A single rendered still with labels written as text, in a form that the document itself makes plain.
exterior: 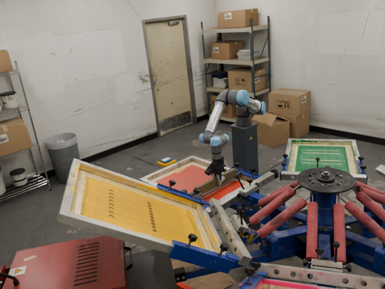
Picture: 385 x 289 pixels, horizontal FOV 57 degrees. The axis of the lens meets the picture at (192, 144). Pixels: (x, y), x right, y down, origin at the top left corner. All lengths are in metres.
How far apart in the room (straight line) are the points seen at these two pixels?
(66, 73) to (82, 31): 0.69
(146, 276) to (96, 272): 0.29
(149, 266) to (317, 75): 4.93
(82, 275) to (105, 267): 0.11
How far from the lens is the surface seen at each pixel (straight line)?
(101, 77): 6.11
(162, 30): 6.85
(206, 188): 2.58
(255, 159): 3.41
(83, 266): 1.94
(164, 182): 2.91
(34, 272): 2.02
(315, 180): 2.04
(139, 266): 2.09
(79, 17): 5.97
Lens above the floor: 2.24
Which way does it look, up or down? 21 degrees down
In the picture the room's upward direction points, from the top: 6 degrees counter-clockwise
